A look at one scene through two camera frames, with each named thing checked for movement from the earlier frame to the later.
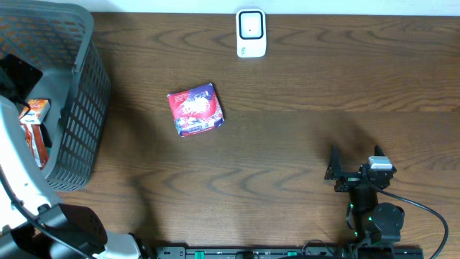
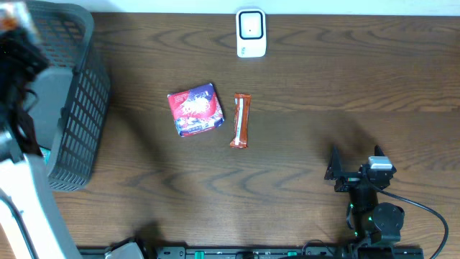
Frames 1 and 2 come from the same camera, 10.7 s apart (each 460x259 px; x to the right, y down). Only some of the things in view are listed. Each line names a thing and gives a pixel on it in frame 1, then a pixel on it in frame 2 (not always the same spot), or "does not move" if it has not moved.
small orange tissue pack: [34, 112] to [15, 14]
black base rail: [329, 252] does not move
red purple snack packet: [196, 109] does not move
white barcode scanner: [251, 32] does not move
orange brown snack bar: [37, 143] to [242, 104]
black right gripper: [354, 176] does not move
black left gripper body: [6, 85] to [18, 60]
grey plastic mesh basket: [59, 38] does not move
